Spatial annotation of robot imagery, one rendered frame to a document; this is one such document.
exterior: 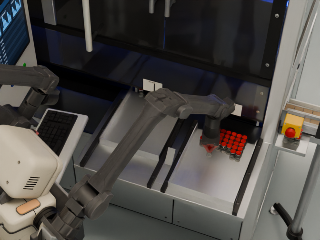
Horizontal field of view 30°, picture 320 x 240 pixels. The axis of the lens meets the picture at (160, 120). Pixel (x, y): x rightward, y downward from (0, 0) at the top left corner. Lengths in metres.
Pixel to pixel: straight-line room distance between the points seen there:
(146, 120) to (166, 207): 1.38
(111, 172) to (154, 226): 1.52
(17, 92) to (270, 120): 1.02
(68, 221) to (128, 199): 1.37
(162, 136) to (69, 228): 0.81
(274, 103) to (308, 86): 1.81
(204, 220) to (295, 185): 0.72
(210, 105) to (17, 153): 0.68
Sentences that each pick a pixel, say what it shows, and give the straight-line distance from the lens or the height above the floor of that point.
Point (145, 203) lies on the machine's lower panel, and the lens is 3.11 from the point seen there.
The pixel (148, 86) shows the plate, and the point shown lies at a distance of 2.49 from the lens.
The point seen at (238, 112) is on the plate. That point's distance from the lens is 2.42.
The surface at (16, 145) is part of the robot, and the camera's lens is 1.80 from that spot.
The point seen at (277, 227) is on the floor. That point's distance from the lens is 3.34.
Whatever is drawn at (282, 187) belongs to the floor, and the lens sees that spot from 3.51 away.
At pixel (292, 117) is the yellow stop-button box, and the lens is 2.42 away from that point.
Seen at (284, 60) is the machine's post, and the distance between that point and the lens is 2.21.
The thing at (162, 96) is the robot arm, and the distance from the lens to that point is 1.77.
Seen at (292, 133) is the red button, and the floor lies 1.01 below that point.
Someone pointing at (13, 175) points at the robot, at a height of 1.34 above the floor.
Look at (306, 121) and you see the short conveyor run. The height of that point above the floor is 0.93.
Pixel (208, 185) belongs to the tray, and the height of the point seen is 0.88.
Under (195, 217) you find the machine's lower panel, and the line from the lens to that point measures 3.05.
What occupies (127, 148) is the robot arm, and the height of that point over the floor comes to 1.39.
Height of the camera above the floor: 2.70
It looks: 46 degrees down
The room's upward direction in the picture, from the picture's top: 2 degrees clockwise
